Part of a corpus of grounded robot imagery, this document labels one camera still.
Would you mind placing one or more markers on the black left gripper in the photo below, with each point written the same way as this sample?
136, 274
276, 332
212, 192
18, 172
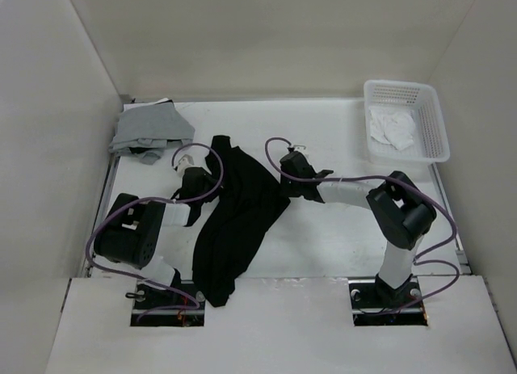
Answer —
212, 182

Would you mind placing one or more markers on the white crumpled tank top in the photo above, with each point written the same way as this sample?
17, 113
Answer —
394, 127

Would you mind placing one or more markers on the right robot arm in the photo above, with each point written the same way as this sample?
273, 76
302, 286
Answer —
402, 216

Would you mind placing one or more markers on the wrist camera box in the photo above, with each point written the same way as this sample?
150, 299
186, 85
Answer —
300, 149
185, 162

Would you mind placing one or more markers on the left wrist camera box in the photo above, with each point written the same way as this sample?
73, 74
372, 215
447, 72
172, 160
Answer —
185, 162

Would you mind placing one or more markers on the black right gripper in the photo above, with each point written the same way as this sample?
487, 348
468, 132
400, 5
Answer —
286, 191

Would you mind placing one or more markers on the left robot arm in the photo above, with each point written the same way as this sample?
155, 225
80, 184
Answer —
125, 243

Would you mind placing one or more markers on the black tank top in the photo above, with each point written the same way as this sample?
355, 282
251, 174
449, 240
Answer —
250, 202

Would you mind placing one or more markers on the white plastic basket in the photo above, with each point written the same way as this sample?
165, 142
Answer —
430, 138

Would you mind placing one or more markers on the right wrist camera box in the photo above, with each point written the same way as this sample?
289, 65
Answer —
300, 149

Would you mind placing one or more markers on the grey folded tank top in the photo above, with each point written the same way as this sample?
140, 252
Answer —
147, 131

